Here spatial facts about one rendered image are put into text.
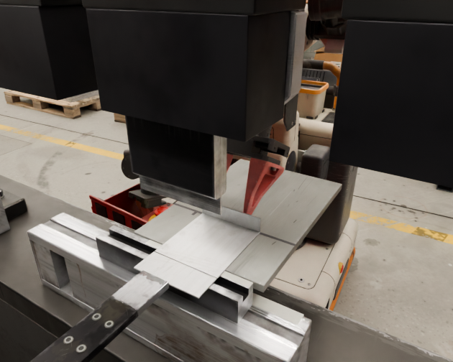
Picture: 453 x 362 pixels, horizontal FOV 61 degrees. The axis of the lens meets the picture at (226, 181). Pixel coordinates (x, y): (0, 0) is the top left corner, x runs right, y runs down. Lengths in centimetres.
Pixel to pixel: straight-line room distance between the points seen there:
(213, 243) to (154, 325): 11
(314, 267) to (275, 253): 114
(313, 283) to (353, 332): 97
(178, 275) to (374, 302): 157
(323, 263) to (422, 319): 53
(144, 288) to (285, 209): 22
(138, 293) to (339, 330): 27
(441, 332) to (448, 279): 37
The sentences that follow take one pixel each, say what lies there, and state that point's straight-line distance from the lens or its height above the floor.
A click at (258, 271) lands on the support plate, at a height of 100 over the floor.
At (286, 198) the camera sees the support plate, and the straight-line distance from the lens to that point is 55.
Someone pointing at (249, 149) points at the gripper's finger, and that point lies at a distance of 45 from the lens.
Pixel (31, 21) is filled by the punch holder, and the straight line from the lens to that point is 40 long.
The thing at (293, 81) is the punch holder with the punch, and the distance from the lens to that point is 31.
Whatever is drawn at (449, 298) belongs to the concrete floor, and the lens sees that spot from 209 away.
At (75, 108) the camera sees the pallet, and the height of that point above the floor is 10.
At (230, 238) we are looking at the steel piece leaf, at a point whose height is 100.
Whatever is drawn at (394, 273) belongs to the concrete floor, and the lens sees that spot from 212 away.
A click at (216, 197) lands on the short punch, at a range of 34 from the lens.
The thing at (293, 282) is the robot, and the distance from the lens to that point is 150.
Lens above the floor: 127
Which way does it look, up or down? 27 degrees down
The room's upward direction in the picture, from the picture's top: straight up
